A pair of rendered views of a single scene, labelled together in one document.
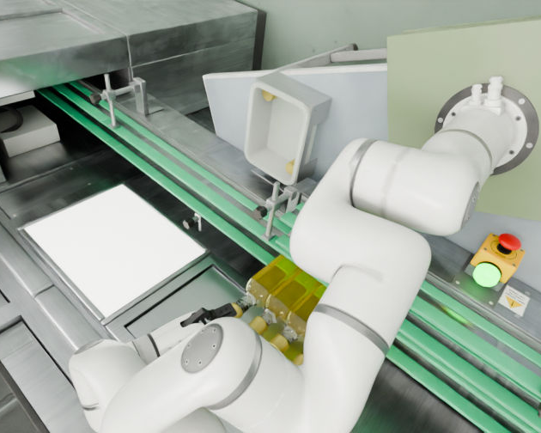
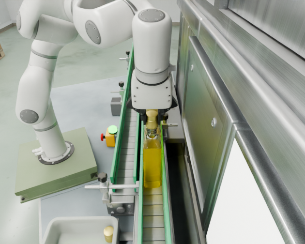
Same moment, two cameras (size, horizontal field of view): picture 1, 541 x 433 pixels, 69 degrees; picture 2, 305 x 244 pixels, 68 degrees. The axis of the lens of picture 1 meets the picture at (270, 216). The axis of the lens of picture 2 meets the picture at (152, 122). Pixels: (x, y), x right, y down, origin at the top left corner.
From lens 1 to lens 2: 108 cm
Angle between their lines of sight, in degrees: 88
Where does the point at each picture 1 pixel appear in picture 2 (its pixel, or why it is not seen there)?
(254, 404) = not seen: hidden behind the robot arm
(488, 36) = (21, 163)
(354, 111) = (65, 215)
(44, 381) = (298, 18)
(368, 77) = (44, 212)
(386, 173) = not seen: hidden behind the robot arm
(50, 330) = not seen: outside the picture
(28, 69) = not seen: outside the picture
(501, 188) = (77, 141)
